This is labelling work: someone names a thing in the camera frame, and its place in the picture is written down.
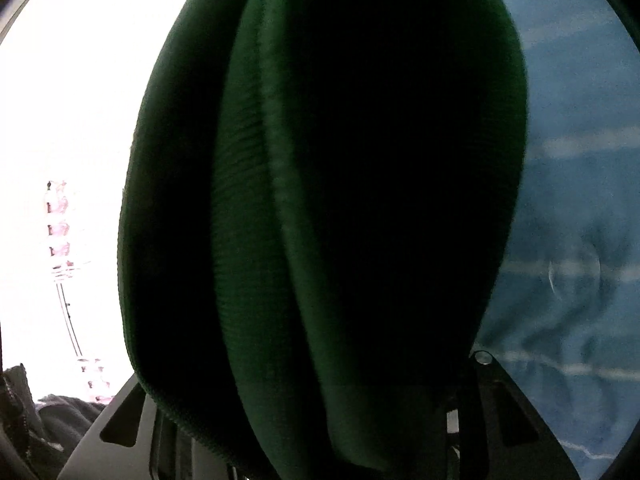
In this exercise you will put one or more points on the dark grey clothing sleeve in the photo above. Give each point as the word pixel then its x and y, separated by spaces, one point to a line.
pixel 38 437

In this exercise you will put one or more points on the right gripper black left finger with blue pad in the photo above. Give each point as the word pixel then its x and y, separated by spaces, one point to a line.
pixel 133 440

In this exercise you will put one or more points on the green varsity jacket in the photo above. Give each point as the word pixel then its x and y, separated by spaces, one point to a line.
pixel 317 204

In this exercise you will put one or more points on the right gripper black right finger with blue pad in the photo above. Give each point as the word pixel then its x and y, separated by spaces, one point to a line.
pixel 494 431

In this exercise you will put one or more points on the blue striped bed sheet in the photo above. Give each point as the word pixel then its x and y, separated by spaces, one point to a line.
pixel 563 319

